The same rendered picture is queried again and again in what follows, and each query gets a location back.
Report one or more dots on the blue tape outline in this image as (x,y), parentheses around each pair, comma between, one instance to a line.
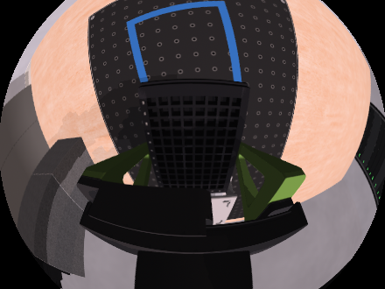
(227,26)

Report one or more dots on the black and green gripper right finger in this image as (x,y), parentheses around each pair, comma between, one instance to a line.
(281,180)

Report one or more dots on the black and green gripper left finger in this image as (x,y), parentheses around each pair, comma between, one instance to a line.
(114,168)

